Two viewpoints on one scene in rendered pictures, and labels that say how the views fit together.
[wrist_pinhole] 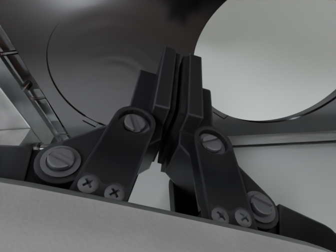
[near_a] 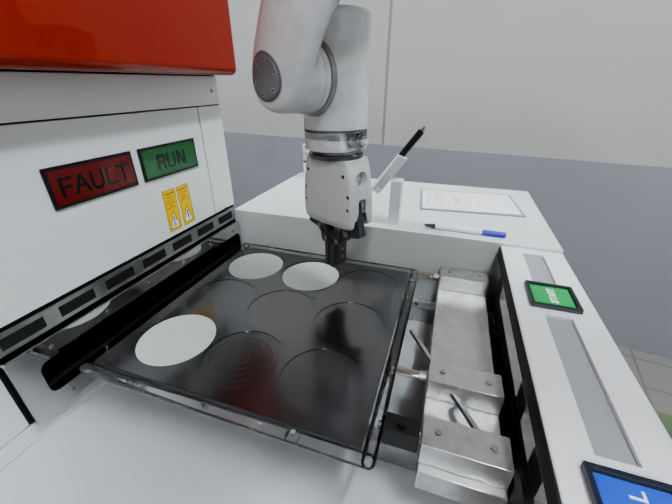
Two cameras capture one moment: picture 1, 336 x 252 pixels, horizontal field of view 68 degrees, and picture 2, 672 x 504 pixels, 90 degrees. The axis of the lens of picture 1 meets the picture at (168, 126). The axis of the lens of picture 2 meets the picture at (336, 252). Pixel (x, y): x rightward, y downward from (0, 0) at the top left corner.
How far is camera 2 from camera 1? 45 cm
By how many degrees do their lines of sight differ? 32
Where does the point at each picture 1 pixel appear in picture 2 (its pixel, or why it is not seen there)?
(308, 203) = (315, 230)
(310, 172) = (311, 242)
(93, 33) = (365, 296)
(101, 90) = (377, 284)
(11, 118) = (444, 294)
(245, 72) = (320, 275)
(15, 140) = (443, 281)
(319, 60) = (297, 272)
